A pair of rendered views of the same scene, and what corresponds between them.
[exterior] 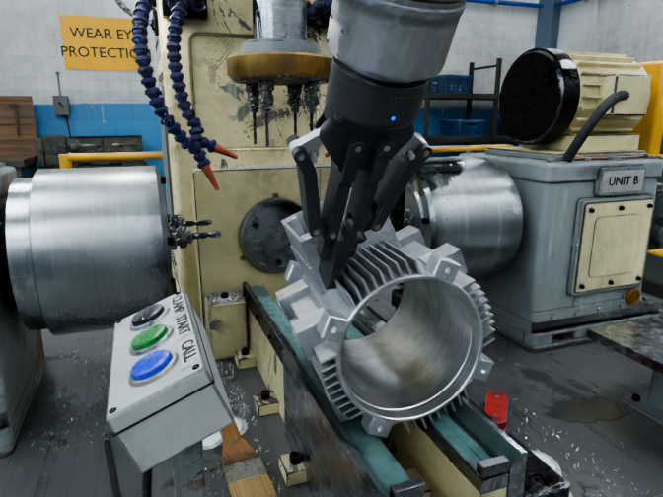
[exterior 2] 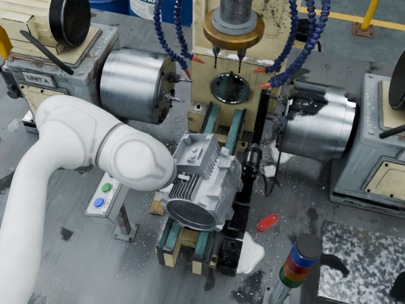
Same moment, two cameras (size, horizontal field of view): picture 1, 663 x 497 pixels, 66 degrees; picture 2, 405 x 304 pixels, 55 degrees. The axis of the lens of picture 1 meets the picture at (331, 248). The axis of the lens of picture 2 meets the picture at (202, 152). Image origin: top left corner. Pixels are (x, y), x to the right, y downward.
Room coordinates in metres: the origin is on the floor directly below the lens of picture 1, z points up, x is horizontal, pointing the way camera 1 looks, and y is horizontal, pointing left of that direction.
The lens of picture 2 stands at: (0.05, -0.39, 2.01)
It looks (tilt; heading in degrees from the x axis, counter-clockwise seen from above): 53 degrees down; 34
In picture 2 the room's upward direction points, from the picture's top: 2 degrees clockwise
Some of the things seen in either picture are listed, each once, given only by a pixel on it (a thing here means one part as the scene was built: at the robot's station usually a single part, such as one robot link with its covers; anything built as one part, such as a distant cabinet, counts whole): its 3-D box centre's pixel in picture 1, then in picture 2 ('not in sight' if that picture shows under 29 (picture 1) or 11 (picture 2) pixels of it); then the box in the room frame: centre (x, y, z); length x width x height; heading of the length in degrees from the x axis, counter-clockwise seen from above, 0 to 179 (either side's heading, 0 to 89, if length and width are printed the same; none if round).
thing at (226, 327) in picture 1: (226, 322); (197, 116); (0.90, 0.20, 0.86); 0.07 x 0.06 x 0.12; 110
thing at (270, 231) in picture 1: (277, 236); (229, 90); (0.96, 0.10, 1.02); 0.15 x 0.02 x 0.15; 110
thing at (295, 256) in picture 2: not in sight; (305, 251); (0.48, -0.40, 1.19); 0.06 x 0.06 x 0.04
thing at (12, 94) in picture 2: not in sight; (14, 75); (0.52, 0.73, 1.07); 0.08 x 0.07 x 0.20; 20
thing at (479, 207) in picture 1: (452, 220); (321, 122); (0.99, -0.24, 1.04); 0.41 x 0.25 x 0.25; 110
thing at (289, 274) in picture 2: not in sight; (297, 266); (0.48, -0.40, 1.10); 0.06 x 0.06 x 0.04
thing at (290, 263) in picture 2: not in sight; (301, 259); (0.48, -0.40, 1.14); 0.06 x 0.06 x 0.04
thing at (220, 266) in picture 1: (270, 249); (232, 86); (1.02, 0.13, 0.97); 0.30 x 0.11 x 0.34; 110
